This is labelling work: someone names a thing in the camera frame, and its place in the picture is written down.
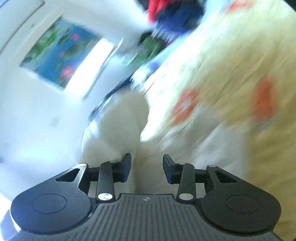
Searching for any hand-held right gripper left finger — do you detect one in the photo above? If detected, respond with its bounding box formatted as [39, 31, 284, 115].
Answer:
[55, 153, 132, 202]

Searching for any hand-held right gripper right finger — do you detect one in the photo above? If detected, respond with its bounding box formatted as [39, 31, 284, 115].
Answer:
[162, 153, 238, 202]

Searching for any white garment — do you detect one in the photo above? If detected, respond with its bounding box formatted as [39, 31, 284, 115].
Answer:
[80, 91, 253, 195]

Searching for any window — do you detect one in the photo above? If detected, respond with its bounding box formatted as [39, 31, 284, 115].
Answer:
[66, 38, 115, 99]

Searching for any yellow printed blanket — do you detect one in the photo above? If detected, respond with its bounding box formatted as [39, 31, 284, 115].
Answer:
[136, 0, 296, 235]

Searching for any green cloth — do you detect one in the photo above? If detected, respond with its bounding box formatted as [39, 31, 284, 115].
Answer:
[128, 36, 163, 66]

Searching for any navy jacket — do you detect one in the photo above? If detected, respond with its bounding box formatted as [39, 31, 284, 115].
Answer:
[156, 2, 207, 34]

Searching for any red jacket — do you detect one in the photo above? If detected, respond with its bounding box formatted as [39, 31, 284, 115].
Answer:
[147, 0, 185, 23]

